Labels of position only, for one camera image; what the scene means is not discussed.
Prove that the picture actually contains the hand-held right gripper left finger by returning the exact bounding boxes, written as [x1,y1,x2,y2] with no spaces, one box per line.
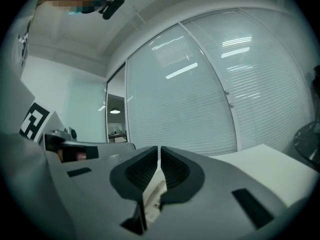
[46,145,159,240]

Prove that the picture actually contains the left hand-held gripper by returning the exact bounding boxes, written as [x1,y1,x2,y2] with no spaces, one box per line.
[19,101,78,144]

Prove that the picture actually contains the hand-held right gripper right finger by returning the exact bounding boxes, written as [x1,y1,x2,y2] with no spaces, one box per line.
[149,145,291,240]

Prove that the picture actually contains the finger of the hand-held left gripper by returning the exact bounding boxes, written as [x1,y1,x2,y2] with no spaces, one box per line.
[44,133,137,164]

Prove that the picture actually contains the white desk telephone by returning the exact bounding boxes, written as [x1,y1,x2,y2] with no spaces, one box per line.
[142,167,168,231]

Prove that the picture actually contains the black office chair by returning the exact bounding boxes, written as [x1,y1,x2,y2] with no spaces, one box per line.
[306,65,320,102]

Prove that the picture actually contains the person's white printed shirt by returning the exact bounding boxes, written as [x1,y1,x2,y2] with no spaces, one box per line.
[3,1,38,102]

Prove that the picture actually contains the black marble round table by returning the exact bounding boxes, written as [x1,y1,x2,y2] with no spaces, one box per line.
[293,120,320,170]

